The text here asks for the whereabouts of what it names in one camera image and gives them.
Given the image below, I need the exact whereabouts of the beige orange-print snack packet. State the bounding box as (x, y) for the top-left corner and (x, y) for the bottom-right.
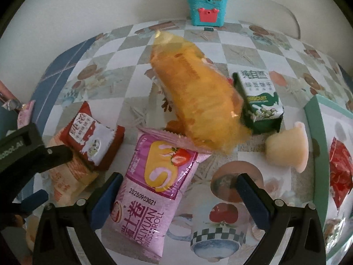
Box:
(45, 136), (100, 208)

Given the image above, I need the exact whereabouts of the pink swiss roll packet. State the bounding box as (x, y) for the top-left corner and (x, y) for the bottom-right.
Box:
(110, 128), (211, 261)

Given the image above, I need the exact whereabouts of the pink snack packet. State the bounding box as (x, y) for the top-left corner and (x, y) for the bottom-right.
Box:
(17, 100), (35, 129)

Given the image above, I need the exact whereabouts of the dark red biscuit packet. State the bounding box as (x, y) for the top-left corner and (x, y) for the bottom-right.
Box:
(59, 102), (125, 171)

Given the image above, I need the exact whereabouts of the red snack packet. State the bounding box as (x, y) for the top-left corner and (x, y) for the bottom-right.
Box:
(329, 137), (352, 209)

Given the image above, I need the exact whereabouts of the peach jelly cup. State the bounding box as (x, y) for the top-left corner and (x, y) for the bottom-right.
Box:
(265, 121), (309, 173)

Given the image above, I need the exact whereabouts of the green-rimmed white tray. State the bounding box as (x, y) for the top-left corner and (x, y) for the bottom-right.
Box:
(304, 95), (352, 264)

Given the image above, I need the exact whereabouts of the green white biscuit packet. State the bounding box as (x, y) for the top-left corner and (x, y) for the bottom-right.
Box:
(233, 69), (284, 135)

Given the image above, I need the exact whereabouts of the yellow cake packet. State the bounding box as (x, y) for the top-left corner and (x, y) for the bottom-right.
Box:
(150, 31), (250, 154)

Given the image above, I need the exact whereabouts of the teal toy box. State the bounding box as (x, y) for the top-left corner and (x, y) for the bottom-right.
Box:
(187, 0), (227, 28)

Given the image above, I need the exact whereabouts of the white power cable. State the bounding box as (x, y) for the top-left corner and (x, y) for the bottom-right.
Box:
(242, 0), (302, 40)

